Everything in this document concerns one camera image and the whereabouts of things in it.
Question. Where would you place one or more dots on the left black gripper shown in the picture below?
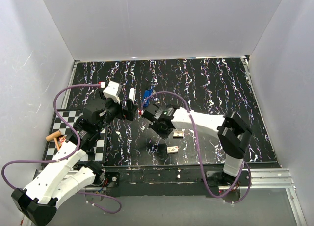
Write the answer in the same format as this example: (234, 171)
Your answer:
(129, 113)

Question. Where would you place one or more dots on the red owl toy block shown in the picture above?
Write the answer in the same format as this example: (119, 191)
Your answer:
(62, 139)

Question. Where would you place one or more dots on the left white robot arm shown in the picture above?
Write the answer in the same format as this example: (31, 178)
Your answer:
(40, 199)

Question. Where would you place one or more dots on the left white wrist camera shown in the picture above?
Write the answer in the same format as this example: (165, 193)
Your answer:
(113, 91)

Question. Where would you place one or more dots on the wooden toy hammer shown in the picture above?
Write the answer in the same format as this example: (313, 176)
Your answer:
(53, 137)

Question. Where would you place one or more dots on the white staple box left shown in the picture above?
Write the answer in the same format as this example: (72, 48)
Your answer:
(172, 149)

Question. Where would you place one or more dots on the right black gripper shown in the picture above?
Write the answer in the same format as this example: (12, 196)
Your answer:
(163, 135)

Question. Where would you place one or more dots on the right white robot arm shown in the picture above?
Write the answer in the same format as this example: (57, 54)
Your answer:
(232, 131)

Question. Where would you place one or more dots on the white plastic stick tool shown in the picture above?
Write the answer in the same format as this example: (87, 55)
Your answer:
(132, 93)

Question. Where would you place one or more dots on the blue black stapler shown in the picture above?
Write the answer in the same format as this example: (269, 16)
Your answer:
(145, 101)

